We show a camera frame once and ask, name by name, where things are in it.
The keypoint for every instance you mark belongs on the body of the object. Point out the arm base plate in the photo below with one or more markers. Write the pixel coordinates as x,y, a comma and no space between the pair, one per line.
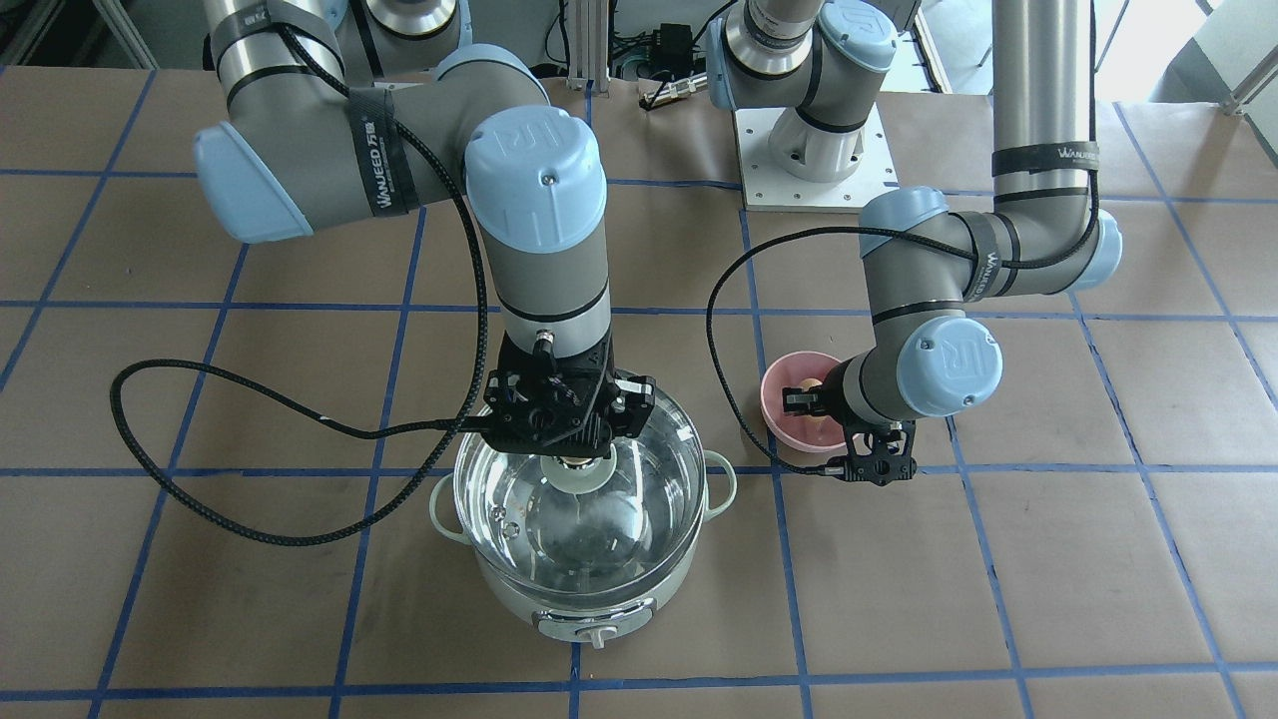
786,165

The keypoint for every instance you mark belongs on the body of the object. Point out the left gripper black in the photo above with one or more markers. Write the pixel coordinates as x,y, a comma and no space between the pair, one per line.
828,397

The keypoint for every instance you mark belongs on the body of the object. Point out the pale green cooking pot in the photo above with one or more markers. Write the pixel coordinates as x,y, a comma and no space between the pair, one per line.
597,618

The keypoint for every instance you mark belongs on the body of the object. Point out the aluminium frame post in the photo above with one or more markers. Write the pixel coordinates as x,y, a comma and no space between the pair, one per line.
588,28

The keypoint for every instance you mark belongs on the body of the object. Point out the brown egg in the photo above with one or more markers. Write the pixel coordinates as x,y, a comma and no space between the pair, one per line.
814,394

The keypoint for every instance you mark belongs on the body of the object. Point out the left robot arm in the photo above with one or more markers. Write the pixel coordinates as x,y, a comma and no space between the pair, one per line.
822,63

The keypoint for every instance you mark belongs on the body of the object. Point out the glass pot lid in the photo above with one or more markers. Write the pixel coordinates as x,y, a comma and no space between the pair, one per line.
587,529

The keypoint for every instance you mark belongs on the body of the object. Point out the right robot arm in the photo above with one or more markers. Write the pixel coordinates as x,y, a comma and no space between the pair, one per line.
342,111

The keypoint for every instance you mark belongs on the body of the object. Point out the pink bowl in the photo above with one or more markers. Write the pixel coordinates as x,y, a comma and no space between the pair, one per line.
790,370

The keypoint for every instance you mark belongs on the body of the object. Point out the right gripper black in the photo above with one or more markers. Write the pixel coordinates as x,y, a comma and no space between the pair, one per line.
637,392

